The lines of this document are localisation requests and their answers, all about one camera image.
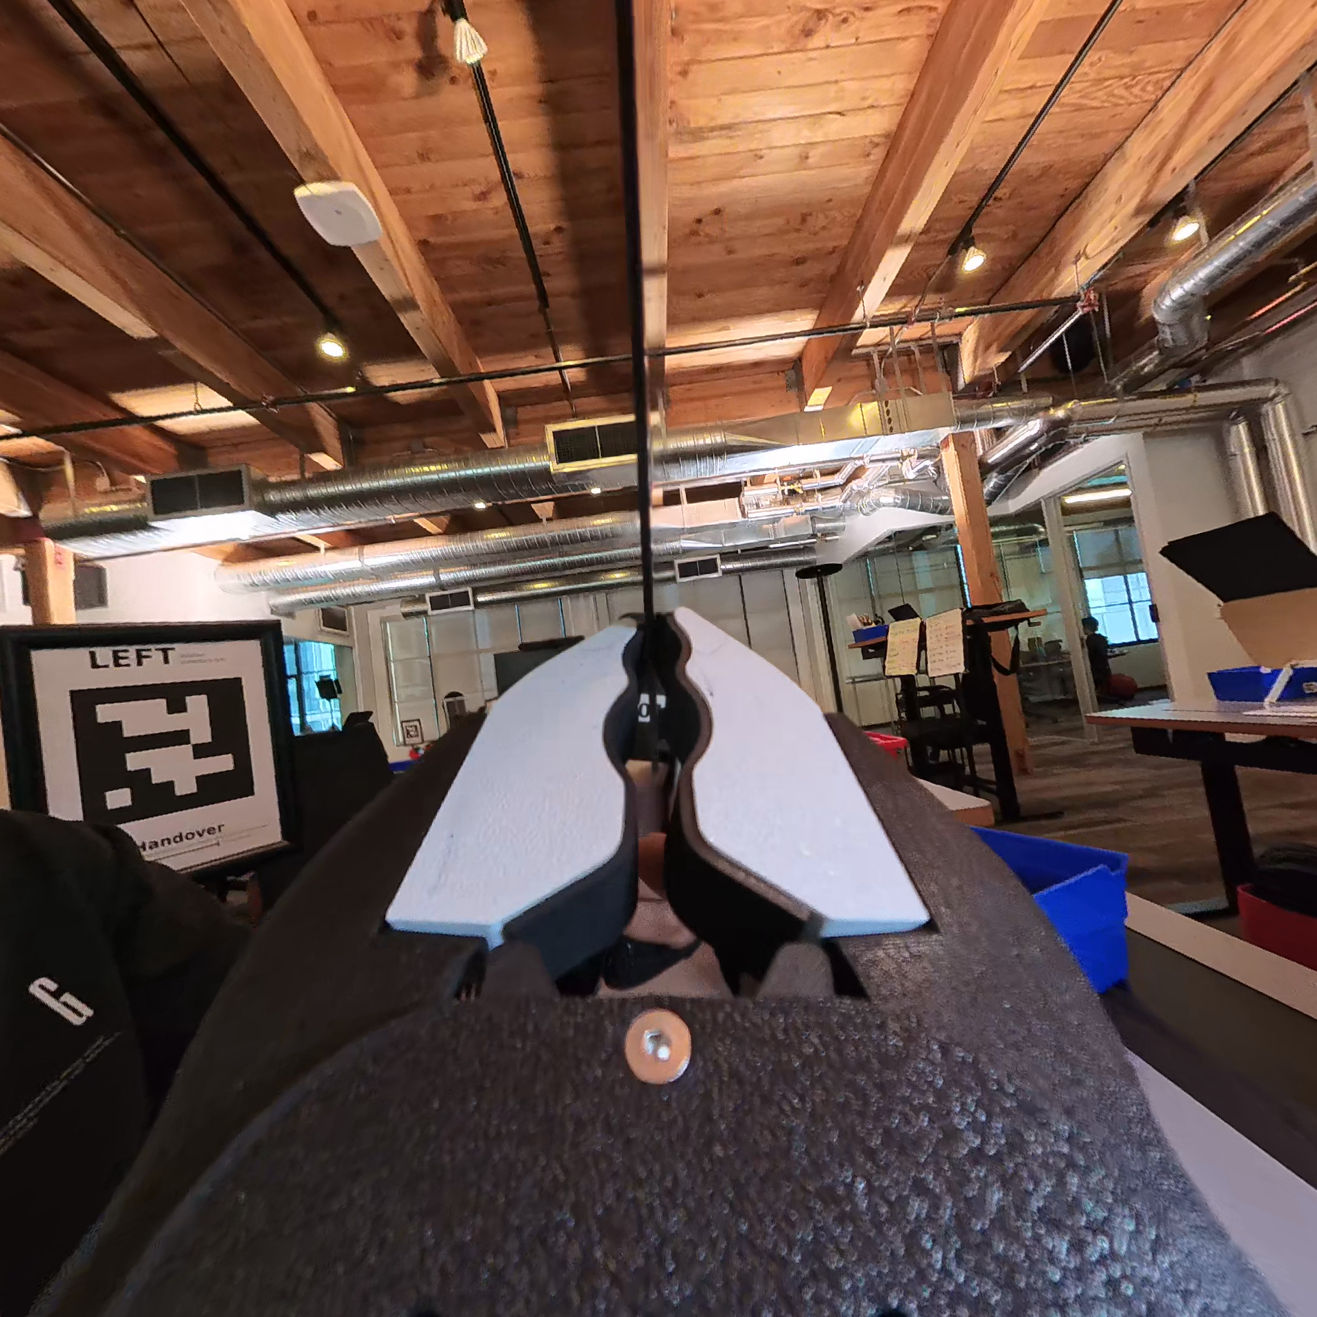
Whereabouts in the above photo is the blue plastic bin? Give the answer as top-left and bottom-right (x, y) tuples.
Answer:
(971, 822), (1130, 994)

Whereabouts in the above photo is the grey side table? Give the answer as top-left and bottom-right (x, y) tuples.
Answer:
(909, 777), (997, 826)

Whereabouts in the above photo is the black flag panel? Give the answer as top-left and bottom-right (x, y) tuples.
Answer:
(1160, 511), (1317, 666)

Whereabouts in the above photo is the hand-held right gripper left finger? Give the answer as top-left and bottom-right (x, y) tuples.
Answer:
(384, 609), (656, 996)

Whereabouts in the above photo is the black floor lamp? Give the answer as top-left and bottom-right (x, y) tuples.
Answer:
(799, 564), (848, 717)

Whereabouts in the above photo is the standing desk with paper sheets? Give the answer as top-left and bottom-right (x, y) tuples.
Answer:
(848, 602), (1062, 824)

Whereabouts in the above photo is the person's dark clothing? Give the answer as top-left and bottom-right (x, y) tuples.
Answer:
(0, 807), (258, 1317)

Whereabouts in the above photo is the silver air duct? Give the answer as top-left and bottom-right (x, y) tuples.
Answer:
(41, 381), (1286, 619)

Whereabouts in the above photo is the blue bin with white label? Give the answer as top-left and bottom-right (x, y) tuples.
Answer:
(1205, 664), (1317, 705)

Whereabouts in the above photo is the white ceiling access point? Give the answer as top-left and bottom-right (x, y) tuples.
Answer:
(292, 179), (384, 249)

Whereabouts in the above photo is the black wall screen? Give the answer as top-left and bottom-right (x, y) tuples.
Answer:
(494, 638), (582, 702)

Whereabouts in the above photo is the black ceiling pipe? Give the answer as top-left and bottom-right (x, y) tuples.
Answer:
(0, 292), (1086, 438)

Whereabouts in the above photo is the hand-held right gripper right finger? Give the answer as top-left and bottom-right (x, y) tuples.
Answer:
(664, 607), (931, 996)

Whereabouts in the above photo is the ceiling vent grille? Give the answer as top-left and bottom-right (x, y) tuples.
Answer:
(147, 466), (252, 521)
(545, 417), (643, 472)

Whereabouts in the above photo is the black trapezoid plate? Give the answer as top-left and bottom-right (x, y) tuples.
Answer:
(613, 0), (671, 768)

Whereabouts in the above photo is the silver duct elbow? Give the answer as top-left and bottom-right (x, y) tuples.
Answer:
(1114, 170), (1317, 392)

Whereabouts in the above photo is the wooden office desk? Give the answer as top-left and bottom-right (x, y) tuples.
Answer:
(1084, 700), (1317, 913)

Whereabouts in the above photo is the fiducial marker sign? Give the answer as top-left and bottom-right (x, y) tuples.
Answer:
(0, 621), (299, 875)

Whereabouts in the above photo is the red tote bag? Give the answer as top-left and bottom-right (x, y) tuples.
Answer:
(1233, 883), (1317, 970)

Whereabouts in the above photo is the wooden support post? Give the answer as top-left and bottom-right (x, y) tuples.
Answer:
(937, 432), (1031, 777)

